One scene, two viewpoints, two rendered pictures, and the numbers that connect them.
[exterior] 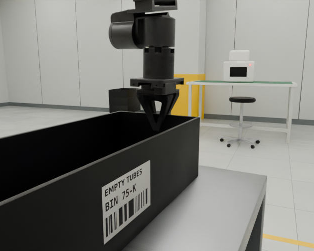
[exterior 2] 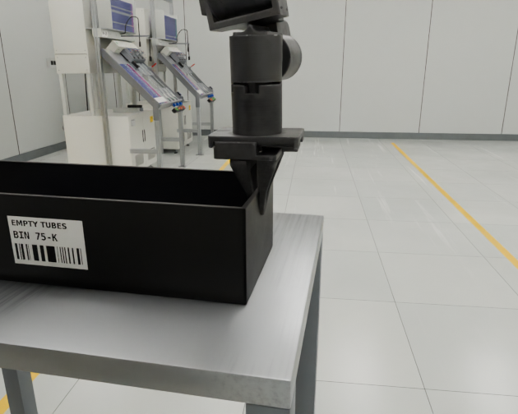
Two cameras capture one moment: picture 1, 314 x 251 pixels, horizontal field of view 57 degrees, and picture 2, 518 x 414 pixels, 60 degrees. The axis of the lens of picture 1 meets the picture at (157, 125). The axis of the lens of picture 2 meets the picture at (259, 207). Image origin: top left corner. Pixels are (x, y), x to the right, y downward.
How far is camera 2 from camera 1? 65 cm
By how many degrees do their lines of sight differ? 72
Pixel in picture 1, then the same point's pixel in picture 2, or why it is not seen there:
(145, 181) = (74, 240)
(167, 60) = (239, 105)
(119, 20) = not seen: hidden behind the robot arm
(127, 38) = not seen: hidden behind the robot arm
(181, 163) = (169, 256)
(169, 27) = (239, 52)
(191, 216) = (104, 311)
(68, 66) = not seen: outside the picture
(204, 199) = (155, 316)
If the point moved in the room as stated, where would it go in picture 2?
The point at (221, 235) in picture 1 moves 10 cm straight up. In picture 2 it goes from (55, 333) to (40, 238)
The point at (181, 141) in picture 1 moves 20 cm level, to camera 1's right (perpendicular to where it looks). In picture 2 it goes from (166, 226) to (191, 323)
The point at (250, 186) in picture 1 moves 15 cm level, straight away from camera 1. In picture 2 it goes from (218, 356) to (386, 362)
